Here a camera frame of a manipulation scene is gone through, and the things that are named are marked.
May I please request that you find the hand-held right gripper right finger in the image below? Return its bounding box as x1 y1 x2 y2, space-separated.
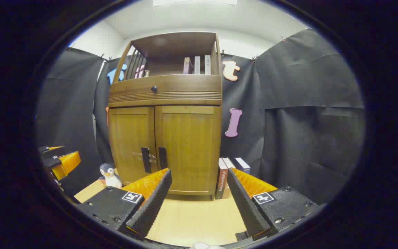
227 168 319 241

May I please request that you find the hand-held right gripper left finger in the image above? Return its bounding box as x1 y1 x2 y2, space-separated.
77 168 172 238

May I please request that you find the black door handle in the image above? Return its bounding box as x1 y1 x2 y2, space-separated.
141 147 151 173
158 147 168 170

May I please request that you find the wooden double-door shoe cabinet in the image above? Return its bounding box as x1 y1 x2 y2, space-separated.
106 31 223 201

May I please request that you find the wooden cabinet drawer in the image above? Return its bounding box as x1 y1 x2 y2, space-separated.
109 74 222 102

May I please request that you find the brown book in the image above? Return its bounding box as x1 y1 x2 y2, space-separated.
215 158 228 200

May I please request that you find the beige book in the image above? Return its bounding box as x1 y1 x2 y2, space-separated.
222 157 236 199

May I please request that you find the penguin plush toy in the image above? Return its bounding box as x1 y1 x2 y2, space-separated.
98 163 123 189

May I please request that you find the black backdrop cloth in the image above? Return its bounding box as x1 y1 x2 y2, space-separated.
37 28 365 204

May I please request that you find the ceiling light panel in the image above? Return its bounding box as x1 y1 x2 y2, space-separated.
152 0 237 7

